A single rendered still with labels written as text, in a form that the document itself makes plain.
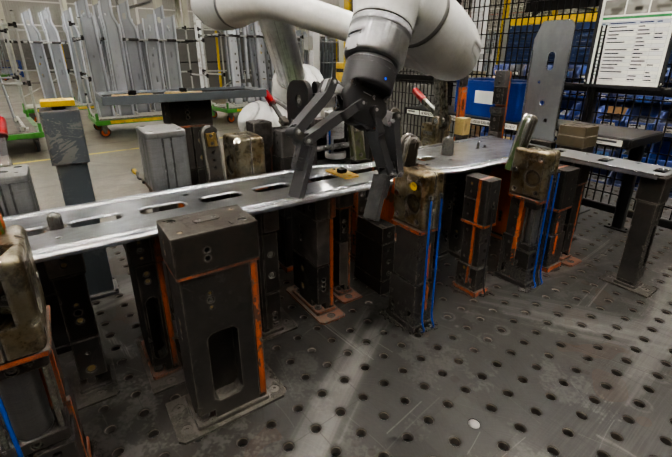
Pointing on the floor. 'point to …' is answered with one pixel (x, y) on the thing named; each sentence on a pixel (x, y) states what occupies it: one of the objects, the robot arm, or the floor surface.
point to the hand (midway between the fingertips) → (337, 201)
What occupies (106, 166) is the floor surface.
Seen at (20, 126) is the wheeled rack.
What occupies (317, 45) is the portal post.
